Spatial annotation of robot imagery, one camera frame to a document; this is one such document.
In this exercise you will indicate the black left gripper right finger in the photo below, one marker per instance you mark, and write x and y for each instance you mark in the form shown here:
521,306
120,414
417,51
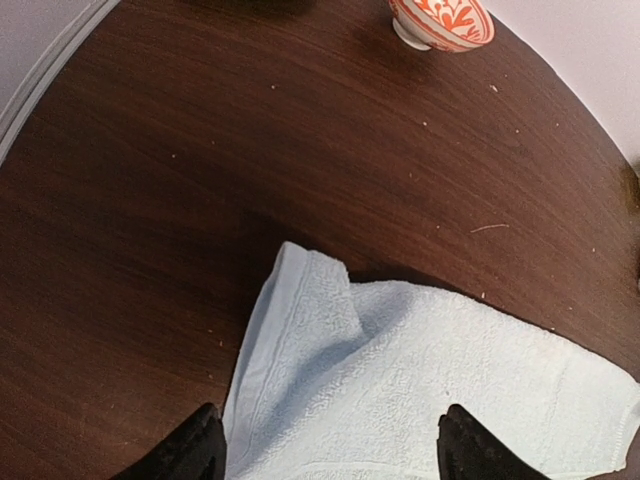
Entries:
466,450

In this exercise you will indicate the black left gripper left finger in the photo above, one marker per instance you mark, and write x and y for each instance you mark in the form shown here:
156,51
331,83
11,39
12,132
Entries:
195,450

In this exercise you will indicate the light blue towel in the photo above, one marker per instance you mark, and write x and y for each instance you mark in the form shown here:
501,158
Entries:
344,380

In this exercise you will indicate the red white patterned bowl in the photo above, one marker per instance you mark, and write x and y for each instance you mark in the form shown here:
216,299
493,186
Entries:
454,26

